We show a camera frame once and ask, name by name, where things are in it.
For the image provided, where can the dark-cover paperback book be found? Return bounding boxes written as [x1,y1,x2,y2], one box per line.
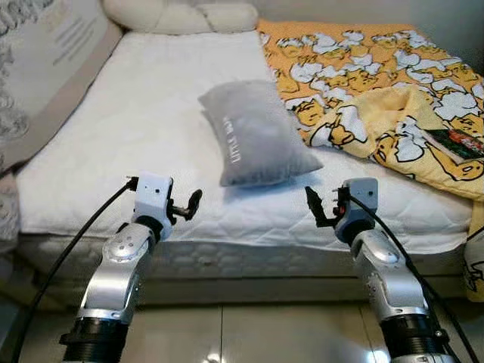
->
[422,127,484,163]

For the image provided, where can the grey bed base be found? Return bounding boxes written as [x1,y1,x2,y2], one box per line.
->
[15,231,473,307]

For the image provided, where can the white quilted mattress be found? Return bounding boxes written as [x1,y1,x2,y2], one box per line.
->
[15,29,476,254]

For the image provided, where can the yellow egg-print blanket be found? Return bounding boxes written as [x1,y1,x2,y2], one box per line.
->
[257,19,484,303]

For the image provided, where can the grey patterned pillow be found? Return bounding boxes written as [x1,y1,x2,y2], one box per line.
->
[0,172,22,254]

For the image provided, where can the small cream pillow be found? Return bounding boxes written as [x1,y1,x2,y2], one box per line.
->
[198,2,259,33]

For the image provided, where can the large cream pillow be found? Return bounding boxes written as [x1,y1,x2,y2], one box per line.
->
[102,0,216,36]

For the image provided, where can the beige printed headboard cushion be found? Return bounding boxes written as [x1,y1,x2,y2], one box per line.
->
[0,0,124,173]

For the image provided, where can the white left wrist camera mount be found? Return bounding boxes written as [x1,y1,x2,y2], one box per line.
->
[133,173,175,222]

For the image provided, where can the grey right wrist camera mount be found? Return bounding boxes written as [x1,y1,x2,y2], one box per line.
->
[342,178,379,228]

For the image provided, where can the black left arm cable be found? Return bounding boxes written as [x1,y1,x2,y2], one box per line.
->
[9,178,141,363]

